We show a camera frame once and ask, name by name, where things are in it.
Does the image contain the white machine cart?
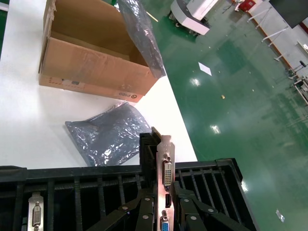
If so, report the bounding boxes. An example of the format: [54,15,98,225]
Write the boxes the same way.
[168,0,219,36]

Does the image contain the white tube frame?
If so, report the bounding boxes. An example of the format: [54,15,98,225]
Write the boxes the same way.
[247,6,289,62]

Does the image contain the black slotted plastic container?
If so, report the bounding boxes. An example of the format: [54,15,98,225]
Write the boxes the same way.
[0,157,260,231]

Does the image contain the dark board panel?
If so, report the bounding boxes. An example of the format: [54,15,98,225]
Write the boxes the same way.
[268,0,308,29]

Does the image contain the dark antistatic bag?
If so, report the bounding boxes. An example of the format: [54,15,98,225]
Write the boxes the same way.
[117,0,167,80]

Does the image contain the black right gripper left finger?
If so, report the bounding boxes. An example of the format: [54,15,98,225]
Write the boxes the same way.
[90,189,157,231]

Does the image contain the crinkled grey antistatic bag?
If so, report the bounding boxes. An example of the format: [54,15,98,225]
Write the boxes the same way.
[64,102,151,167]

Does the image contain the crumpled silver scrap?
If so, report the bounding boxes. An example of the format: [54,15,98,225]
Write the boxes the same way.
[275,209,286,222]

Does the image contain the metal equipment rack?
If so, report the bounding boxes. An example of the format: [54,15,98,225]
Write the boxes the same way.
[286,40,308,106]

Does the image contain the graphics card with silver bracket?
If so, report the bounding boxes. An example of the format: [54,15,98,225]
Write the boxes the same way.
[139,126,176,231]
[28,192,44,231]

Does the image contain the red cabinet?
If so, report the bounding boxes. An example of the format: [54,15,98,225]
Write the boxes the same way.
[237,0,256,12]

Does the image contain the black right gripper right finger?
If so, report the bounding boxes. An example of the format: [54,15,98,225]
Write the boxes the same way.
[173,181,257,231]

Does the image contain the brown cardboard box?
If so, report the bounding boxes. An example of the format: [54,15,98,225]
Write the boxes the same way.
[38,0,167,103]

